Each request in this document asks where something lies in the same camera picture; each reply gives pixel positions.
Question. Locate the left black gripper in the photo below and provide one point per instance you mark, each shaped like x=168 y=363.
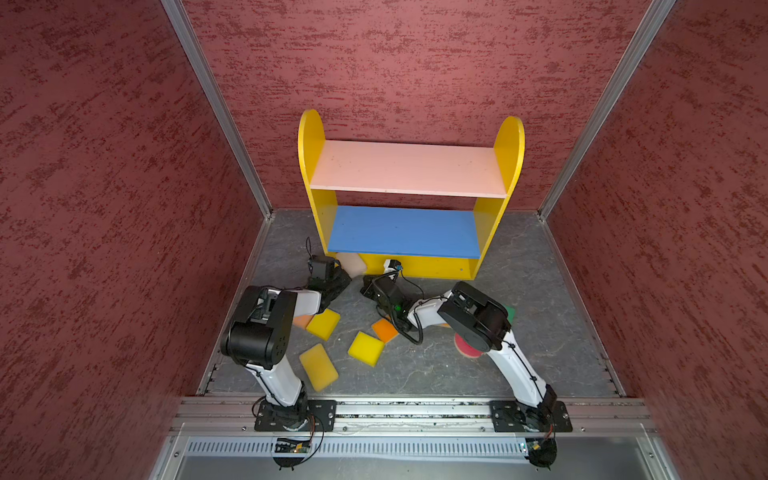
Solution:
x=344 y=278

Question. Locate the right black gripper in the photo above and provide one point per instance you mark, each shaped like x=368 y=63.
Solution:
x=369 y=287

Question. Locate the cream white sponge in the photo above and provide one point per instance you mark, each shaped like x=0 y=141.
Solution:
x=352 y=264

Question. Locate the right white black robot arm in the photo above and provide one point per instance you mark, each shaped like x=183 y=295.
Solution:
x=479 y=322

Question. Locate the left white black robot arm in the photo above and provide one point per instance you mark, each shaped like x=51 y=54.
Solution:
x=259 y=333

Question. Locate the yellow shelf unit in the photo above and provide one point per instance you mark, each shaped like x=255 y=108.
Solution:
x=430 y=243

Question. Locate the orange sponge left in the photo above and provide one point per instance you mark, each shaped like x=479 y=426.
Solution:
x=384 y=330

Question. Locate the yellow sponge near left gripper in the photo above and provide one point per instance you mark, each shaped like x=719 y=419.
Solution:
x=323 y=324

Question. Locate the salmon pink sponge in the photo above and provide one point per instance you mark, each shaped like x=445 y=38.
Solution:
x=302 y=321

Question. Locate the small yellow square sponge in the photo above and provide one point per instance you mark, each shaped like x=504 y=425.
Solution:
x=366 y=349

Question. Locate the pink round smiley sponge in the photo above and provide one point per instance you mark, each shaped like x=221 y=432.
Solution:
x=465 y=349

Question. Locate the large yellow sponge front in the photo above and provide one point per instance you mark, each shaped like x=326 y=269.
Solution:
x=319 y=368

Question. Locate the green sponge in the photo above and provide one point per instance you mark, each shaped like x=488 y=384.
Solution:
x=510 y=313

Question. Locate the left circuit board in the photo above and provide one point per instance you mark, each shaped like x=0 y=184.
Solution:
x=287 y=446

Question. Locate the circuit board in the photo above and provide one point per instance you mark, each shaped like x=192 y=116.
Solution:
x=541 y=447
x=287 y=446

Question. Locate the right circuit board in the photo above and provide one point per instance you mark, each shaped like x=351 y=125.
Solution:
x=541 y=447

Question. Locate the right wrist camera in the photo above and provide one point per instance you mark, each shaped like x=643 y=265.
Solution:
x=392 y=265

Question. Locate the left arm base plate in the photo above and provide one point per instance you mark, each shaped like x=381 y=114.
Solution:
x=318 y=415

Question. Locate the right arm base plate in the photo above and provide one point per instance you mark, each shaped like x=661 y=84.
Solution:
x=513 y=416

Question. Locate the aluminium front rail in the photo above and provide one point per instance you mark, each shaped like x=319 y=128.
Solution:
x=418 y=416

